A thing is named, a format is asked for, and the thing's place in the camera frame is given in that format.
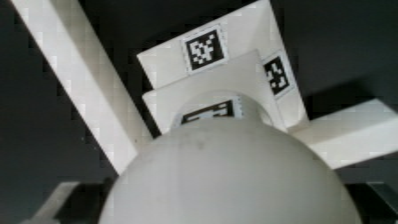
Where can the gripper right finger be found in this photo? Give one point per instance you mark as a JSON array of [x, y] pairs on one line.
[[383, 204]]

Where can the white lamp bulb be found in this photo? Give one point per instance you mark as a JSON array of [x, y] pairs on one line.
[[227, 173]]

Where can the white lamp base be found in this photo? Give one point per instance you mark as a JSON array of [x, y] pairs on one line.
[[225, 57]]

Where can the white U-shaped frame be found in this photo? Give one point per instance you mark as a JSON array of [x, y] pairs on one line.
[[346, 140]]

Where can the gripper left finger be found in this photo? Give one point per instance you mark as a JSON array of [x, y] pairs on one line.
[[44, 216]]

